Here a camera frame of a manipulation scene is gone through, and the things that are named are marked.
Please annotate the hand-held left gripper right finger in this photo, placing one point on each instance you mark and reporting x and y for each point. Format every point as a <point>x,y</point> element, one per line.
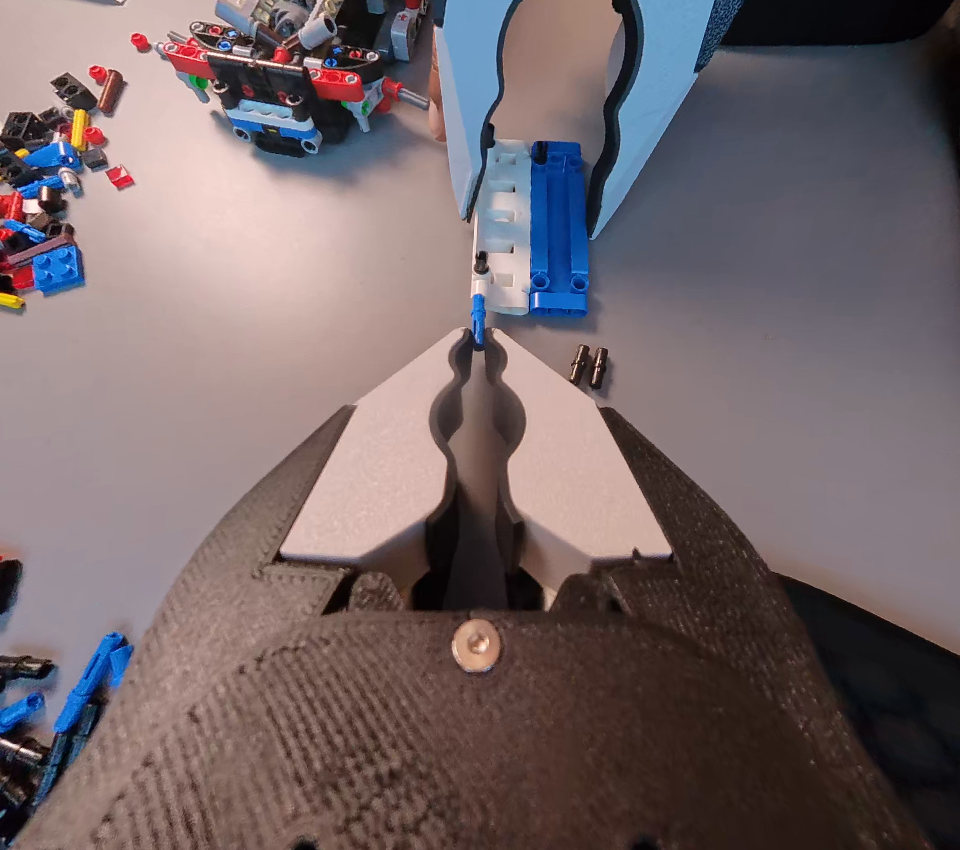
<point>592,490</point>

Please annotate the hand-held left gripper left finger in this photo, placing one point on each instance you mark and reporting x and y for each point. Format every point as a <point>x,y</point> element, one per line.
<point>360,490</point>

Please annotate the blue lego pin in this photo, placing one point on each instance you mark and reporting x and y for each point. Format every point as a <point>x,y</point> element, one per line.
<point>478,318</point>

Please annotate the blue lego panel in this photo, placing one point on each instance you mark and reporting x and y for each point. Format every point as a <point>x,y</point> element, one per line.
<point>559,228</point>

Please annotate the white lego panel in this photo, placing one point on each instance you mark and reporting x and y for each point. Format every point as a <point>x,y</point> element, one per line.
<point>501,220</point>

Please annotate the heap of black blue pins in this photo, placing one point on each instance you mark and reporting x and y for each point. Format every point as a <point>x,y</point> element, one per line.
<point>82,692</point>

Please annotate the partly built lego truck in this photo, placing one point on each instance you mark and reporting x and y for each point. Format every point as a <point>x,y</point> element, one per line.
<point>300,25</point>

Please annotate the red round lego stud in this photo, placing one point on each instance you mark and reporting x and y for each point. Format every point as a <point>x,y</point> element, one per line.
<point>140,40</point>

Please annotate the pile of mixed lego pieces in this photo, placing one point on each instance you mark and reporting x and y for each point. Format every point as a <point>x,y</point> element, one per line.
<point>45,190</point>

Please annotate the person's right hand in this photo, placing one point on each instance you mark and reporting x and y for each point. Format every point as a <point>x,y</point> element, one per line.
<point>438,93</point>

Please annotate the black textured pad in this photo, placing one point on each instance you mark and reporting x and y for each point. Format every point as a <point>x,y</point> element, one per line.
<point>885,715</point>

